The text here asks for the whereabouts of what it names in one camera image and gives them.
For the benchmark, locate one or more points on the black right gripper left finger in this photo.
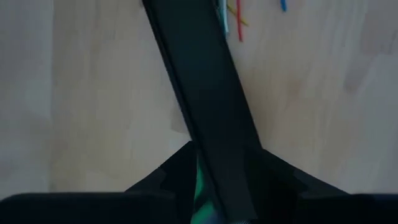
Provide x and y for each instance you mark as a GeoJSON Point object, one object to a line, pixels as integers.
{"type": "Point", "coordinates": [93, 208]}

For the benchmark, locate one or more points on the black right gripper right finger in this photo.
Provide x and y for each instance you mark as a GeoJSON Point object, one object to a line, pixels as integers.
{"type": "Point", "coordinates": [326, 208]}

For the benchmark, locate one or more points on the black duct cover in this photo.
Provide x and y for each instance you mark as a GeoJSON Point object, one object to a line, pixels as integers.
{"type": "Point", "coordinates": [202, 77]}

